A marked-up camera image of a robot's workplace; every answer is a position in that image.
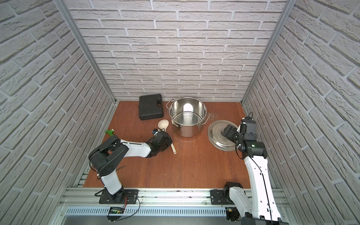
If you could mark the aluminium mounting rail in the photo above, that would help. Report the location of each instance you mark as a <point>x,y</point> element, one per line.
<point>85,196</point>

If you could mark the left controller board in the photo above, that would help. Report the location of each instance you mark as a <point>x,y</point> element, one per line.
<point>115,213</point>

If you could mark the controller board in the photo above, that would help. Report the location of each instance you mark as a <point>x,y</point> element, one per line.
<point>115,213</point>
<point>232,214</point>

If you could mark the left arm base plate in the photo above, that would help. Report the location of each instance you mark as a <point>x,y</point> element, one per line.
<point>123,196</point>

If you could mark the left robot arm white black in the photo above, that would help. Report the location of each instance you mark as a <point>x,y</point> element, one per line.
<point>106,157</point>

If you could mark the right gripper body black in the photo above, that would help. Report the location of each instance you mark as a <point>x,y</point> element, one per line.
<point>239,138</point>

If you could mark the right controller board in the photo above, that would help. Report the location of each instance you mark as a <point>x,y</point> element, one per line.
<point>232,214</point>

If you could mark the green plastic tool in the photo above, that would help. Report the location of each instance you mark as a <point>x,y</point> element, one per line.
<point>110,132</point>

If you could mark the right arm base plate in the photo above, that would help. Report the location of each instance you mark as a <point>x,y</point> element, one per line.
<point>217,197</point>

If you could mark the cream plastic ladle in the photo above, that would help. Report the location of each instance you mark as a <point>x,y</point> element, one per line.
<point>163,125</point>

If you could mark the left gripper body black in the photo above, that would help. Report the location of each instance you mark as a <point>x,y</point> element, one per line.
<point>164,138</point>

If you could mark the stainless steel pot lid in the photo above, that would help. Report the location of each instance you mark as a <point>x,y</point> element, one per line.
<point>215,136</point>

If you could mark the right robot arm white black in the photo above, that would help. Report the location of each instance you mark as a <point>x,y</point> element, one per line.
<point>261,208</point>

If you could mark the black plastic tool case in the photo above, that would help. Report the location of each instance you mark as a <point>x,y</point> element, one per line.
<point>150,107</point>

